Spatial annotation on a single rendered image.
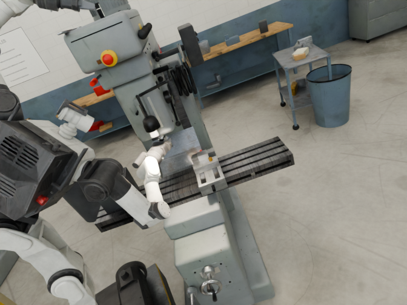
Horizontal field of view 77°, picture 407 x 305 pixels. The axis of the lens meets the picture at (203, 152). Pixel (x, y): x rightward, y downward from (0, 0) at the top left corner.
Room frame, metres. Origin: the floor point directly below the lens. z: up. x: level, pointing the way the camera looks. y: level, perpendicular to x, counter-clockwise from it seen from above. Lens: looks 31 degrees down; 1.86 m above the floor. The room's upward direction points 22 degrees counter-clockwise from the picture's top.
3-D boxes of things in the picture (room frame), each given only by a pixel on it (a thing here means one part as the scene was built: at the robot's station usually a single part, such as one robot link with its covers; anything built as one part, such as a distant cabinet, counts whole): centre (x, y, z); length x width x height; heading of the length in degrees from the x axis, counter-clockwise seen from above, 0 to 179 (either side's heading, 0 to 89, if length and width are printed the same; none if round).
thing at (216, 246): (1.30, 0.19, 0.44); 0.81 x 0.32 x 0.60; 176
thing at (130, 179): (1.37, 0.59, 1.04); 0.22 x 0.12 x 0.20; 93
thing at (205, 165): (1.26, 0.01, 1.03); 0.15 x 0.06 x 0.04; 87
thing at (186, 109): (1.94, 0.14, 0.78); 0.50 x 0.47 x 1.56; 176
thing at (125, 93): (1.33, 0.18, 1.47); 0.21 x 0.19 x 0.32; 86
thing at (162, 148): (1.24, 0.22, 1.23); 0.13 x 0.12 x 0.10; 63
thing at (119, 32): (1.34, 0.18, 1.81); 0.47 x 0.26 x 0.16; 176
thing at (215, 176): (1.28, 0.01, 0.99); 0.35 x 0.15 x 0.11; 177
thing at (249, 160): (1.32, 0.14, 0.90); 1.24 x 0.23 x 0.08; 86
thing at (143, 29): (1.35, 0.04, 1.79); 0.45 x 0.04 x 0.04; 176
